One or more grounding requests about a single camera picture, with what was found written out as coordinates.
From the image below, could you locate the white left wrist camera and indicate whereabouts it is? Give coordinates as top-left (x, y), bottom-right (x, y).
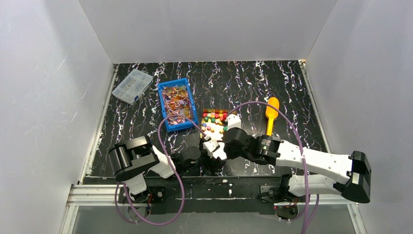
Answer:
top-left (202, 139), bottom-right (227, 161)

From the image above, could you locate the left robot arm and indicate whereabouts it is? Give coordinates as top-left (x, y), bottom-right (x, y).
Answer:
top-left (108, 136), bottom-right (227, 200)

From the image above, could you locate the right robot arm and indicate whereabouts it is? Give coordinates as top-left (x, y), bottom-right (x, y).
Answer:
top-left (223, 128), bottom-right (372, 203)

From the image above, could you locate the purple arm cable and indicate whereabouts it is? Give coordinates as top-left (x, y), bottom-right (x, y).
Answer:
top-left (225, 101), bottom-right (320, 234)
top-left (114, 115), bottom-right (207, 226)

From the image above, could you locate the yellow plastic scoop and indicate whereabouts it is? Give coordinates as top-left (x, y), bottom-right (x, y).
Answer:
top-left (265, 97), bottom-right (280, 136)

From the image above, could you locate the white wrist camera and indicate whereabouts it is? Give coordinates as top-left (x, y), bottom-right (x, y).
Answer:
top-left (202, 139), bottom-right (227, 161)
top-left (226, 114), bottom-right (242, 130)

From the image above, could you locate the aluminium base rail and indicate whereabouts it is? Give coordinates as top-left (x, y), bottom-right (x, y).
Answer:
top-left (61, 182), bottom-right (367, 234)

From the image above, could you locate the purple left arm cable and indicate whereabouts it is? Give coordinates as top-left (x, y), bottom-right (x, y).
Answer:
top-left (114, 115), bottom-right (207, 226)

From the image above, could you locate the blue plastic candy bin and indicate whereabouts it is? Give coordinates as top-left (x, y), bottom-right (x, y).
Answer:
top-left (158, 78), bottom-right (198, 132)

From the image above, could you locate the dark tin of star candies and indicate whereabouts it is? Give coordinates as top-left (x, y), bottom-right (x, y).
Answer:
top-left (201, 109), bottom-right (229, 141)

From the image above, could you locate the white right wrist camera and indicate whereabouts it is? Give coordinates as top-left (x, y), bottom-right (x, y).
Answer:
top-left (226, 114), bottom-right (242, 130)

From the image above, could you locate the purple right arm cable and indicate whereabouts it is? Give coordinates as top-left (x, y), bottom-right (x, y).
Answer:
top-left (225, 101), bottom-right (320, 234)

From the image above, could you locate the clear compartment organizer box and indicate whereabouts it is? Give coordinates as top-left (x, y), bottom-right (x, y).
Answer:
top-left (112, 69), bottom-right (153, 105)

